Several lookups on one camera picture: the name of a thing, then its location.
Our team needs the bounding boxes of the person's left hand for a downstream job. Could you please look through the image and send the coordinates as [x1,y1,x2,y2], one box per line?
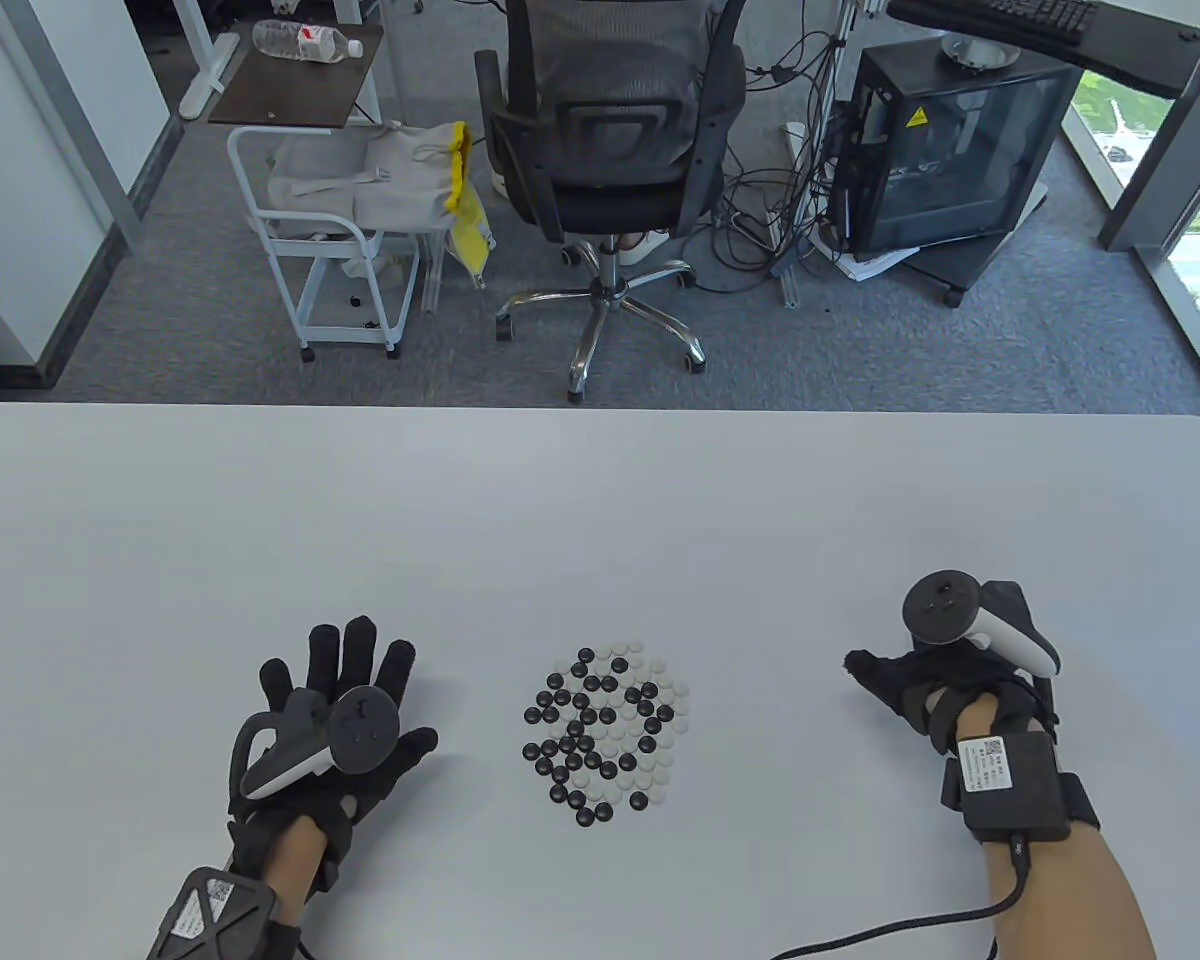
[228,615,439,891]

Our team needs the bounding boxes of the person's right hand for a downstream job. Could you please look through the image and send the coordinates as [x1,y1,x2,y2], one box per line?
[844,643,1061,756]

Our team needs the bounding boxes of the pile of mixed go stones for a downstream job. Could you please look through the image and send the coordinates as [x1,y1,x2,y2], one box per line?
[522,641,691,829]

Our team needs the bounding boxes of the person's right forearm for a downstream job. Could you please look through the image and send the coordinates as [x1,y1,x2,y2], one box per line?
[955,695,1156,960]

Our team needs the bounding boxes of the black white hand controller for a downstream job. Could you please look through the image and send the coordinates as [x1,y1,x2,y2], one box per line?
[230,685,402,801]
[903,570,1061,676]

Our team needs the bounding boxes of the white metal cart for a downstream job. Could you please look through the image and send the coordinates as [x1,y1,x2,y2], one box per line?
[227,125,423,363]

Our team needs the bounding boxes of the aluminium profile stand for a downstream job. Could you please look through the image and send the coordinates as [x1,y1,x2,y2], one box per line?
[780,0,861,306]

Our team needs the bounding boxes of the white papers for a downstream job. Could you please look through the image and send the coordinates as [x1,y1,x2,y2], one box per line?
[810,225,921,283]

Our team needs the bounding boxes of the black rolling platform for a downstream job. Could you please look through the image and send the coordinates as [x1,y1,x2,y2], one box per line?
[900,180,1051,309]

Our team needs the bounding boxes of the yellow plastic bag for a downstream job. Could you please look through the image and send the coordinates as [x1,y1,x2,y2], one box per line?
[444,122,496,291]

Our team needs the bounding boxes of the grey fabric bag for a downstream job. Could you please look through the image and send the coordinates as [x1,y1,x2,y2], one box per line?
[265,125,461,236]

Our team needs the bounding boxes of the black mesh office chair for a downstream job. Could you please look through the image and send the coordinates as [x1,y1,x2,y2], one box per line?
[473,0,749,404]

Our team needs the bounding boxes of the black computer tower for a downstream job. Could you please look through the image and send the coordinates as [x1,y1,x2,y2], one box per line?
[828,42,1083,256]

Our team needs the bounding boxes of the small brown side table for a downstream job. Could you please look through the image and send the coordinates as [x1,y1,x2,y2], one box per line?
[208,20,386,129]

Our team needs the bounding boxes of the white desk leg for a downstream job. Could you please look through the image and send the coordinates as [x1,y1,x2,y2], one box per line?
[175,0,243,123]

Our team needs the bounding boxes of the clear plastic water bottle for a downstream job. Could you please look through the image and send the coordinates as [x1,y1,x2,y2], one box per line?
[252,18,365,64]

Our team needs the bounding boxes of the white bowl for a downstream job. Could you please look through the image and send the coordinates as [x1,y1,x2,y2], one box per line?
[940,30,1021,73]

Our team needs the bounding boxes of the black desk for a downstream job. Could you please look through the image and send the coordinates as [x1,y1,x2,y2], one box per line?
[885,0,1200,99]

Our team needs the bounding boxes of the black keyboard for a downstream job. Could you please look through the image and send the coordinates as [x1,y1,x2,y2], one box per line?
[975,0,1101,46]

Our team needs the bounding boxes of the black boxed wrist camera module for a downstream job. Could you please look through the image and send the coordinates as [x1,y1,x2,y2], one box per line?
[940,732,1101,846]

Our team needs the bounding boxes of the black braided cable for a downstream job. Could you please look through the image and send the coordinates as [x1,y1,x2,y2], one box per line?
[770,838,1031,960]

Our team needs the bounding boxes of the black framed wrist camera module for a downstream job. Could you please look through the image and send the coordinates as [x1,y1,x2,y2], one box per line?
[147,866,279,960]

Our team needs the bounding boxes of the tangle of black cables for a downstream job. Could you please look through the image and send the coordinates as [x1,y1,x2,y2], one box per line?
[695,0,861,296]

